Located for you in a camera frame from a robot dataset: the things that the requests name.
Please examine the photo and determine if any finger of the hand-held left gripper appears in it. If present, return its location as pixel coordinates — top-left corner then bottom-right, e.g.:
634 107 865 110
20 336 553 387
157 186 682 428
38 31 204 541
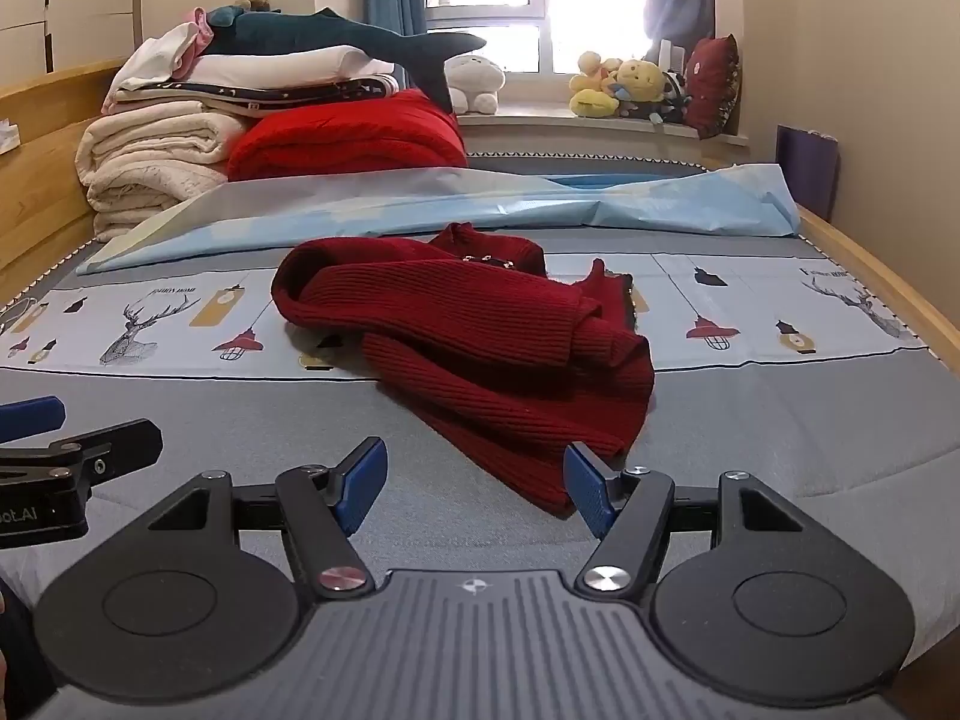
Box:
0 395 67 446
0 419 164 494

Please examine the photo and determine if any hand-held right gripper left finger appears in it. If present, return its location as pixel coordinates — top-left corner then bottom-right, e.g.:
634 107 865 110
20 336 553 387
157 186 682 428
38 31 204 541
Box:
144 435 391 602

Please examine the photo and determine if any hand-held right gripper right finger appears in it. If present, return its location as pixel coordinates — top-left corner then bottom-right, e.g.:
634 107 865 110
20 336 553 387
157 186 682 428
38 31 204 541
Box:
562 440 815 602

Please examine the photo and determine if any dark red knit sweater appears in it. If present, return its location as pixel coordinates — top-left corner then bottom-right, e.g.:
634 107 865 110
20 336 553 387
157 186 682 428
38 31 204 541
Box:
270 222 656 517

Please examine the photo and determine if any grey printed bed sheet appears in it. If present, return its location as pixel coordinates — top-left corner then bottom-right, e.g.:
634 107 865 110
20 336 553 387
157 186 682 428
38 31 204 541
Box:
0 131 960 691

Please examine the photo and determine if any folded cream blanket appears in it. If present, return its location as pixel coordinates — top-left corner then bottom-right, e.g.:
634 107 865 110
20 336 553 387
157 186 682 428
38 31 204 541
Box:
75 100 253 242

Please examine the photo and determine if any light blue sheet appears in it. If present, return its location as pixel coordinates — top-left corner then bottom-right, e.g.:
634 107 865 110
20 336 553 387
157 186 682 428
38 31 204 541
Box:
75 160 800 278

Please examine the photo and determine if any folded red blanket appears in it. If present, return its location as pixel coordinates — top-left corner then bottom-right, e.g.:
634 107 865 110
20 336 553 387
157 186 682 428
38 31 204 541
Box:
225 88 470 183

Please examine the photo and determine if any windowsill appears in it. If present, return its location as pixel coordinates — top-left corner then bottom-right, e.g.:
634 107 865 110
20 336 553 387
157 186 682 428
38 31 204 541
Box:
456 111 751 148

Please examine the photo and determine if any folded white cloth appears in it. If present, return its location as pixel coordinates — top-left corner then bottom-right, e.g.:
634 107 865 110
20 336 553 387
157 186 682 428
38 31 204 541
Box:
111 22 205 95

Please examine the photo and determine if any folded dark patterned blanket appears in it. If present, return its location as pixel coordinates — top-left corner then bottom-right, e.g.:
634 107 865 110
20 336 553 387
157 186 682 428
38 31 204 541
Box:
103 73 403 119

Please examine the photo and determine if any dark striped plush toy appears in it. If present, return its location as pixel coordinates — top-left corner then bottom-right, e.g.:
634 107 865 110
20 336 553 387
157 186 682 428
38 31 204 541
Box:
658 70 692 126

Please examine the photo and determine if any yellow duck plush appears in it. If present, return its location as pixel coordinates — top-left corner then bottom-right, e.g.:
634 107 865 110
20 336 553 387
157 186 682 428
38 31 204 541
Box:
568 50 623 119

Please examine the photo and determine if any round yellow plush toy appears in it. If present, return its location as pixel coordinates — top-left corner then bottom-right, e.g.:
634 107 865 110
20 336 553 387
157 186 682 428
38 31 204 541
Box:
613 58 670 119

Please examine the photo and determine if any white plush toy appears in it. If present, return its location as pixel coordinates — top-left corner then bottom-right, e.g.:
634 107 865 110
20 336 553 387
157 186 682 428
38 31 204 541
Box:
442 53 508 118

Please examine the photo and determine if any folded white quilt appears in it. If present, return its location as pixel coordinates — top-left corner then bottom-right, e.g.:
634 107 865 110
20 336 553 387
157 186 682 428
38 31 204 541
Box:
171 45 400 89

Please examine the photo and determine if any cream wardrobe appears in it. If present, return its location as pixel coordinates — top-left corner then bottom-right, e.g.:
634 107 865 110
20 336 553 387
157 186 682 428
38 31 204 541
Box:
0 0 142 77

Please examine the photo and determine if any pink garment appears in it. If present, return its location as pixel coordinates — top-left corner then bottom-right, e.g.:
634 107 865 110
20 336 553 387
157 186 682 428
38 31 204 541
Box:
189 7 217 62

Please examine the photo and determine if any blue shark plush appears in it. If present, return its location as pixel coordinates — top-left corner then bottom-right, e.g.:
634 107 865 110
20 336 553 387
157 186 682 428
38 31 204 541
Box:
201 5 488 115

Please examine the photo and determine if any window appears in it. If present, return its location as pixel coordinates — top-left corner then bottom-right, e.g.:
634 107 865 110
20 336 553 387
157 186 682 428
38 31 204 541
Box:
423 0 655 77

